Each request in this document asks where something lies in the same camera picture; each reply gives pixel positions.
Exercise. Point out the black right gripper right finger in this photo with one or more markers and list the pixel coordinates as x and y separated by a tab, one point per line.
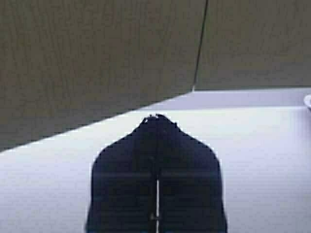
191	185

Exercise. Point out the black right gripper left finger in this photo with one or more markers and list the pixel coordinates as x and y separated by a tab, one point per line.
123	183

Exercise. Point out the white bowl edge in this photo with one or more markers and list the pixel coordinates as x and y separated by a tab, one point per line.
307	101

